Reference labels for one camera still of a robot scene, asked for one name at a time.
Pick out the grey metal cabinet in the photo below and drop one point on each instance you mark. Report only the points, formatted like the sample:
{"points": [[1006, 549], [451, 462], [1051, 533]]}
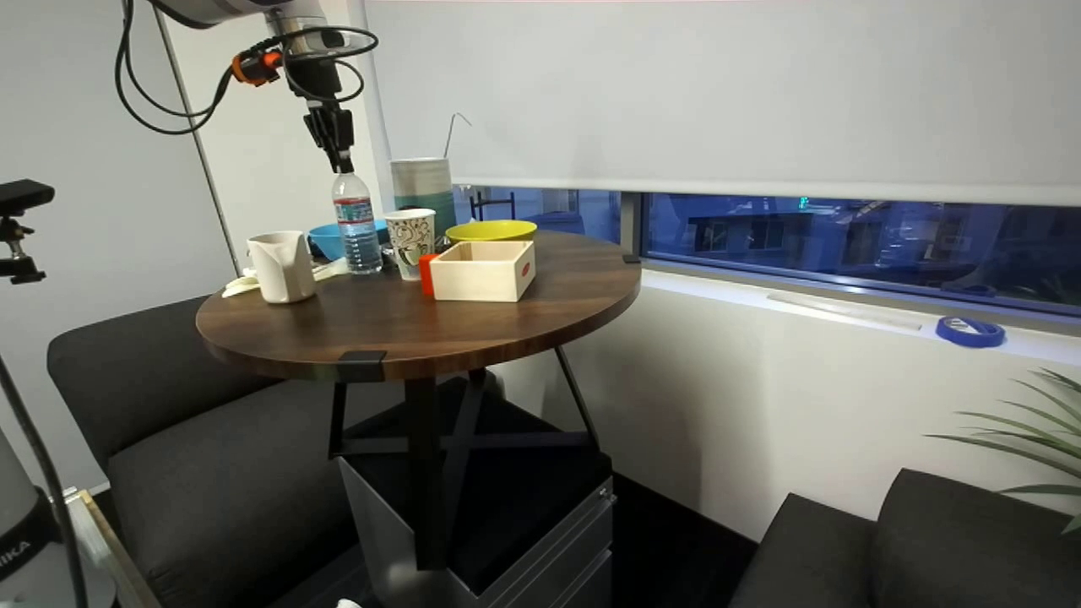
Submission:
{"points": [[541, 551]]}

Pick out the white and teal ribbed canister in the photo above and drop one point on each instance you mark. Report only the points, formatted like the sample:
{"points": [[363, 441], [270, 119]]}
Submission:
{"points": [[422, 189]]}

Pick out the thin grey pole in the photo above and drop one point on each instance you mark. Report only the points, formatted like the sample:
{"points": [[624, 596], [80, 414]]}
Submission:
{"points": [[202, 156]]}

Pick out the blue tape roll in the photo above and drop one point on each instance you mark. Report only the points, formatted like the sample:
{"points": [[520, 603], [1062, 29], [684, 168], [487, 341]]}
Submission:
{"points": [[966, 330]]}

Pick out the yellow bowl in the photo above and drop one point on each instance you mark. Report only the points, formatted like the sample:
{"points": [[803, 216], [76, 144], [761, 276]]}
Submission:
{"points": [[492, 231]]}

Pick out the green leafy plant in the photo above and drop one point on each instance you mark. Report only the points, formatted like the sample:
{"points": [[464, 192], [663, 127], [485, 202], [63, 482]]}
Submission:
{"points": [[1040, 441]]}

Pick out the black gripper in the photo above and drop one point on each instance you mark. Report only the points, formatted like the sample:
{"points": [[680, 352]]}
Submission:
{"points": [[322, 96]]}

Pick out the black camera on tripod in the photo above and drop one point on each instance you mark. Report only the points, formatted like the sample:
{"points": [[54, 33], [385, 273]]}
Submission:
{"points": [[18, 196]]}

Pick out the clear plastic water bottle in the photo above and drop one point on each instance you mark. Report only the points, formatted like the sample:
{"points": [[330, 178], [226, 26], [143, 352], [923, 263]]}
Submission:
{"points": [[358, 223]]}

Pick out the red block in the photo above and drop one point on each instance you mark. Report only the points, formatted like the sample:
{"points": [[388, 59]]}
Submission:
{"points": [[425, 279]]}

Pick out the white roller blind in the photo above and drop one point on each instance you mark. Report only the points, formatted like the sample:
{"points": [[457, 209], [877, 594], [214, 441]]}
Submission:
{"points": [[719, 91]]}

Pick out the blue bowl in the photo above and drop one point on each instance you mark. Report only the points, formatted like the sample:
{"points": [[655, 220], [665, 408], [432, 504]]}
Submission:
{"points": [[322, 239]]}

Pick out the black table leg frame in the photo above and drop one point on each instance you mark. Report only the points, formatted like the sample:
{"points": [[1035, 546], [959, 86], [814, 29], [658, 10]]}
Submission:
{"points": [[425, 473]]}

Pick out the beige frame rail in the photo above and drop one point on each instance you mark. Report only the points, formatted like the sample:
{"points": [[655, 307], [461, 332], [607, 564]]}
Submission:
{"points": [[107, 551]]}

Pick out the cream pitcher mug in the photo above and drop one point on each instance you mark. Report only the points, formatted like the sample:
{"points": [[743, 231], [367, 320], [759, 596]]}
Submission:
{"points": [[280, 273]]}

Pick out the dark grey sofa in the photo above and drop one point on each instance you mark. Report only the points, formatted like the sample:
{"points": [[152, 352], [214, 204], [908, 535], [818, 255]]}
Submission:
{"points": [[932, 551], [223, 507]]}

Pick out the black table edge bracket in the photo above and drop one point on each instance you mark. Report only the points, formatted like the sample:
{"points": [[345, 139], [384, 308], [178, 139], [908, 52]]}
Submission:
{"points": [[363, 366], [630, 257]]}

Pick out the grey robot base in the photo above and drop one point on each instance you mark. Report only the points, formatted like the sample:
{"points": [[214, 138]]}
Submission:
{"points": [[22, 551]]}

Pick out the light wooden box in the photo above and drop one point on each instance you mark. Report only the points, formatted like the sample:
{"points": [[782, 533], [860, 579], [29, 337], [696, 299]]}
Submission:
{"points": [[485, 279]]}

